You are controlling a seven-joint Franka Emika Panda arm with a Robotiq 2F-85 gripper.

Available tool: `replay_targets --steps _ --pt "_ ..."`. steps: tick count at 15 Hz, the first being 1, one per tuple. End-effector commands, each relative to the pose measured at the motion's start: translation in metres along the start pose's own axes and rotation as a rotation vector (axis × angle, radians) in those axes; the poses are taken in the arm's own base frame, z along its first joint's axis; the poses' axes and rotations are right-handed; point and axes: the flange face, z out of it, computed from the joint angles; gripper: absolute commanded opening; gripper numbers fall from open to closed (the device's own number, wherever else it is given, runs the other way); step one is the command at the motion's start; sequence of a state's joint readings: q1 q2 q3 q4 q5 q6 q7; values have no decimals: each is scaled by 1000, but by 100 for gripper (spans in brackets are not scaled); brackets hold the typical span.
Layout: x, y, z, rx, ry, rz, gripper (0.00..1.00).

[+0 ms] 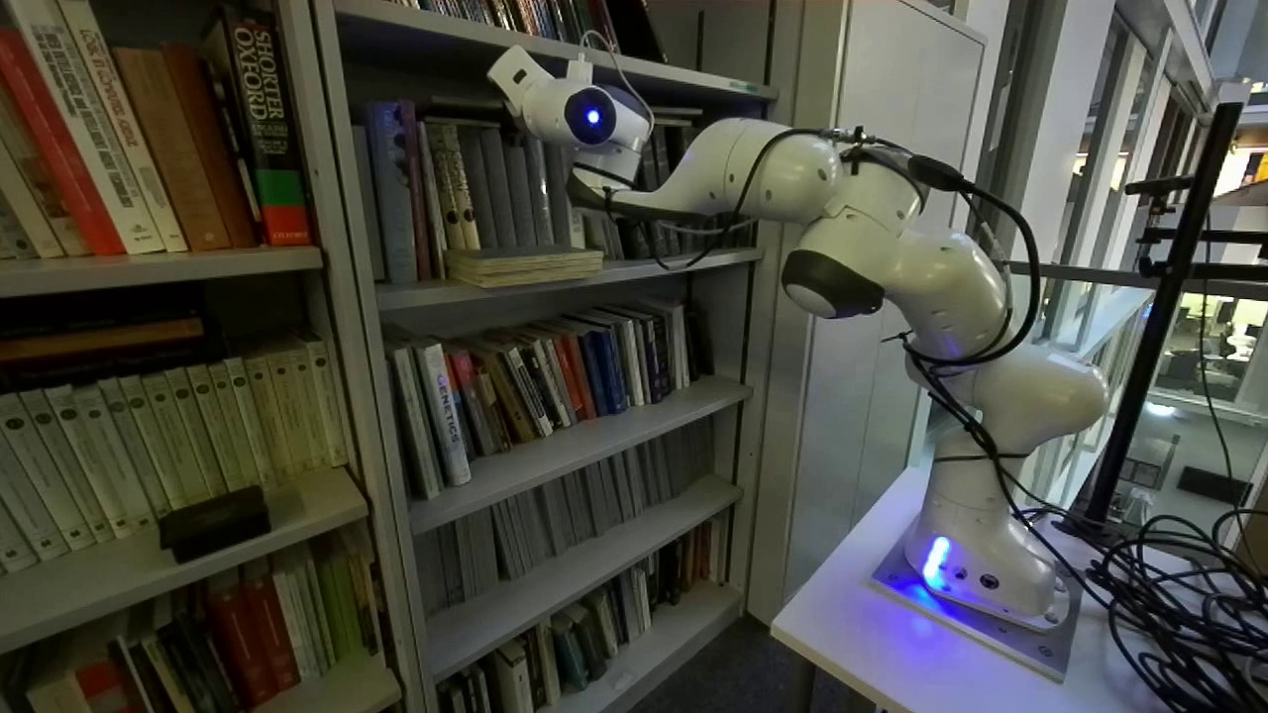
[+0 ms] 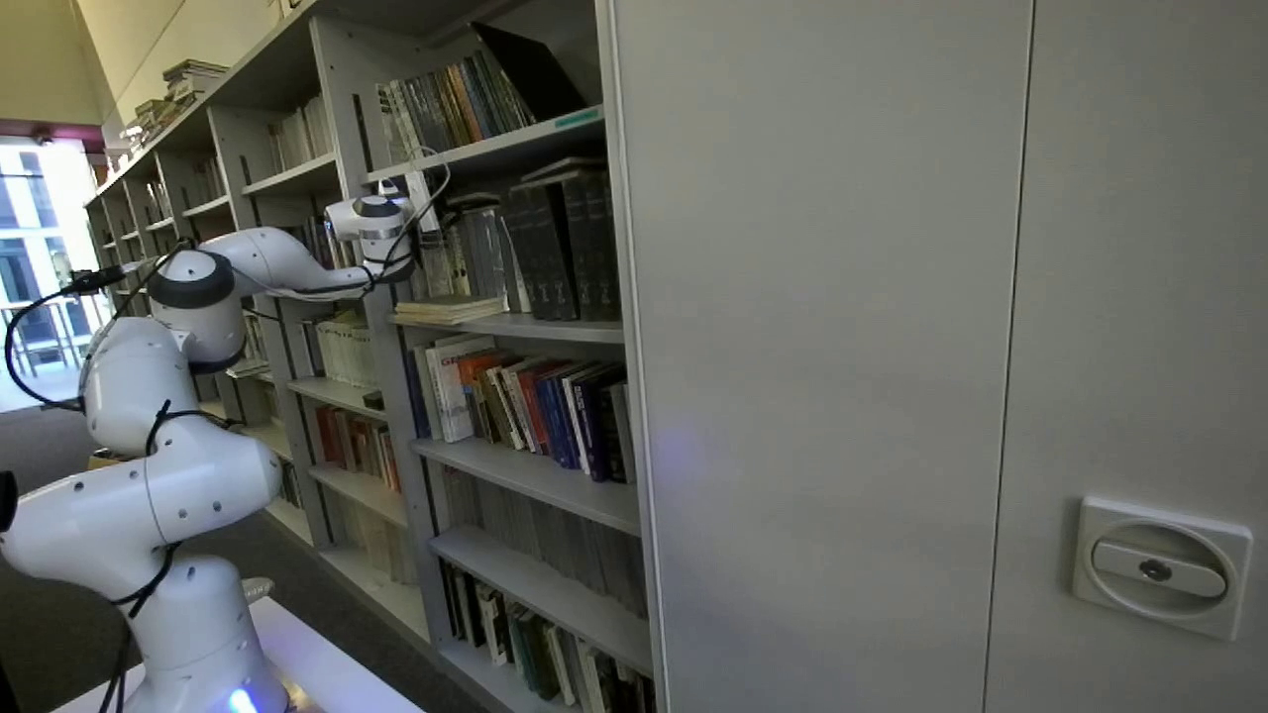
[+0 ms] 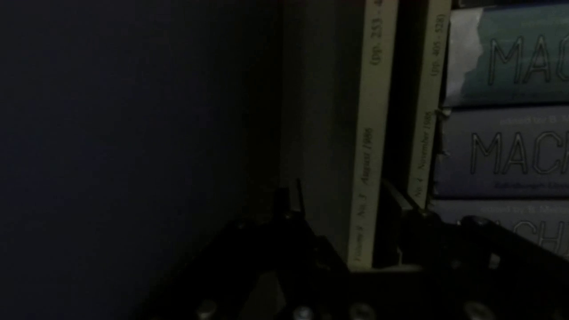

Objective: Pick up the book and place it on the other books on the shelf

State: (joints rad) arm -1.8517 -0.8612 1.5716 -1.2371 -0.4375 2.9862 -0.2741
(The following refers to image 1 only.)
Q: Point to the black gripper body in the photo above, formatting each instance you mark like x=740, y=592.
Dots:
x=577, y=150

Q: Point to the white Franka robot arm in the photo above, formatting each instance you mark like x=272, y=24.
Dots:
x=926, y=279

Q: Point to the dark hardcover book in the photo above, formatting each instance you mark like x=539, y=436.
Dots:
x=637, y=239
x=684, y=239
x=740, y=231

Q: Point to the cream Machine Intelligence book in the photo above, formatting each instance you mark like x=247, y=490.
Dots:
x=461, y=185
x=440, y=185

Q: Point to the large black book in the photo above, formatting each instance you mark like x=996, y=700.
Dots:
x=637, y=24

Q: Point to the blue grey hardcover book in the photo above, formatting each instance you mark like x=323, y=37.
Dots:
x=393, y=198

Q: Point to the white hardcover book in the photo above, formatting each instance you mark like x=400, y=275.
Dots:
x=675, y=348

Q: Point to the slim white book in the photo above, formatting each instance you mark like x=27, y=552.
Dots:
x=632, y=363

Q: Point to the orange red book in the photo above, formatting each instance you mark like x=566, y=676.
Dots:
x=571, y=377

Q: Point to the white Dissected Brain book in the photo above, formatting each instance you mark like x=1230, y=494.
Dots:
x=539, y=383

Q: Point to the dark red book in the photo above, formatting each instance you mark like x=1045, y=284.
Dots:
x=469, y=399

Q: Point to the white book blue lettering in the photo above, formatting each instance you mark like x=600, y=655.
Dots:
x=444, y=419

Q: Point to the black book green red base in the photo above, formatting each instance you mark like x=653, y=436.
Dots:
x=258, y=122

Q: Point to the tall white book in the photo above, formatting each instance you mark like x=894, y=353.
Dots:
x=416, y=428

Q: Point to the white paperback book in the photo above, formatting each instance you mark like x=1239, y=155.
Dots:
x=93, y=461
x=330, y=410
x=56, y=474
x=127, y=459
x=165, y=441
x=241, y=427
x=27, y=490
x=303, y=419
x=272, y=422
x=198, y=435

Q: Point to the brown hardcover book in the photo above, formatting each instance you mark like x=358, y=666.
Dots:
x=173, y=161
x=213, y=161

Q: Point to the white book black lettering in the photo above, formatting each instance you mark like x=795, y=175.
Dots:
x=95, y=144
x=131, y=144

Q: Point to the dark flat book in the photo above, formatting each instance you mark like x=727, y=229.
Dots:
x=93, y=341

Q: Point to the red hardcover book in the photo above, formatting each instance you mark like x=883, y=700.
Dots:
x=46, y=171

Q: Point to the colourful books row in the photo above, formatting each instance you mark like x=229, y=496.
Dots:
x=251, y=647

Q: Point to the cream paper journal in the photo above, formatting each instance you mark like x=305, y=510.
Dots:
x=522, y=264

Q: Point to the blue thin journals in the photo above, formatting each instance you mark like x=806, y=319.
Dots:
x=577, y=19

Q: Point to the orange thin journals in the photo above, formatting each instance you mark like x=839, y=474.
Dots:
x=526, y=12

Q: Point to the green and brown journals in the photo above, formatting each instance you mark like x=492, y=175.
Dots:
x=481, y=10

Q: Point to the grey metal bookshelf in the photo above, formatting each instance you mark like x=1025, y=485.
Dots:
x=567, y=453
x=161, y=272

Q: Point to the grey bound volumes row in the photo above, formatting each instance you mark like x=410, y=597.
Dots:
x=581, y=501

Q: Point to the mixed paperbacks row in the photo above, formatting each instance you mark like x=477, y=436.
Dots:
x=597, y=637

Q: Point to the small black box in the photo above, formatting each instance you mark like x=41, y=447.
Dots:
x=213, y=521

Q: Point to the white table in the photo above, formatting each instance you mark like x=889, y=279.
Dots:
x=844, y=637

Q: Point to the black stand pole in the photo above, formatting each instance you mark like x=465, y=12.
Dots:
x=1151, y=329

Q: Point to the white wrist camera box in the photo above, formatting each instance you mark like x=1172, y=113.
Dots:
x=522, y=78

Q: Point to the glass window wall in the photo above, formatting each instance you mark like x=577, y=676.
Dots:
x=1056, y=80

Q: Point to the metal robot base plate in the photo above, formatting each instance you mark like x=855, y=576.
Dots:
x=1015, y=641

